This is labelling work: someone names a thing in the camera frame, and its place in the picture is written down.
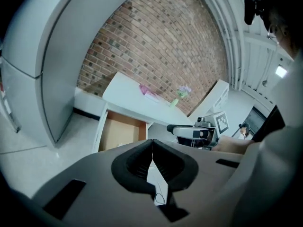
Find black head camera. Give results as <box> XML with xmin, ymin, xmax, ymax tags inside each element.
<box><xmin>243</xmin><ymin>0</ymin><xmax>265</xmax><ymax>26</ymax></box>

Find green vase with purple flowers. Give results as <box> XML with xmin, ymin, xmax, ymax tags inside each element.
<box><xmin>169</xmin><ymin>85</ymin><xmax>193</xmax><ymax>108</ymax></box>

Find person's head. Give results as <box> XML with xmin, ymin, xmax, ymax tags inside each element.
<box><xmin>258</xmin><ymin>0</ymin><xmax>303</xmax><ymax>61</ymax></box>

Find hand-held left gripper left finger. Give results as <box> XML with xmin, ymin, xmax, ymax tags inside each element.
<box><xmin>31</xmin><ymin>138</ymin><xmax>167</xmax><ymax>227</ymax></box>

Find pink box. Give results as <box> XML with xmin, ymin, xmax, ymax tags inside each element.
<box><xmin>139</xmin><ymin>83</ymin><xmax>162</xmax><ymax>103</ymax></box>

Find white paper item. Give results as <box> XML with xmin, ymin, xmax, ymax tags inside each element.
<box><xmin>146</xmin><ymin>158</ymin><xmax>169</xmax><ymax>207</ymax></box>

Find dark window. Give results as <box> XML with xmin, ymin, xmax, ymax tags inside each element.
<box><xmin>243</xmin><ymin>106</ymin><xmax>267</xmax><ymax>135</ymax></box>

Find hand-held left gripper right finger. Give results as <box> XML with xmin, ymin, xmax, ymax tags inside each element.
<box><xmin>152</xmin><ymin>138</ymin><xmax>245</xmax><ymax>227</ymax></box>

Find grey refrigerator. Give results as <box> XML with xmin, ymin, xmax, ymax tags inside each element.
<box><xmin>0</xmin><ymin>0</ymin><xmax>143</xmax><ymax>149</ymax></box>

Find white shelf unit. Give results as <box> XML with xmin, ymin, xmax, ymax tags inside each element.
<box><xmin>189</xmin><ymin>79</ymin><xmax>230</xmax><ymax>125</ymax></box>

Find person's right forearm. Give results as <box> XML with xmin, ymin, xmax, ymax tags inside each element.
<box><xmin>212</xmin><ymin>135</ymin><xmax>254</xmax><ymax>155</ymax></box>

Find black shoulder strap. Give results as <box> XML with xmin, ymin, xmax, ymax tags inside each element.
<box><xmin>250</xmin><ymin>105</ymin><xmax>286</xmax><ymax>143</ymax></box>

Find square ceiling light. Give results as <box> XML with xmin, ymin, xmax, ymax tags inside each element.
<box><xmin>274</xmin><ymin>64</ymin><xmax>288</xmax><ymax>78</ymax></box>

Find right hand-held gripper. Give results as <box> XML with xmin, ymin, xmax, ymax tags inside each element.
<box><xmin>166</xmin><ymin>111</ymin><xmax>231</xmax><ymax>151</ymax></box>

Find white desk drawer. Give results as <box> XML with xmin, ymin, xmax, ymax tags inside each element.
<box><xmin>93</xmin><ymin>102</ymin><xmax>153</xmax><ymax>153</ymax></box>

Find person's eyeglasses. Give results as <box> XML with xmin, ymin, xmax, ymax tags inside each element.
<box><xmin>267</xmin><ymin>24</ymin><xmax>281</xmax><ymax>45</ymax></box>

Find white desk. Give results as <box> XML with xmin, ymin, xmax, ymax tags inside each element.
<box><xmin>75</xmin><ymin>71</ymin><xmax>197</xmax><ymax>127</ymax></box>

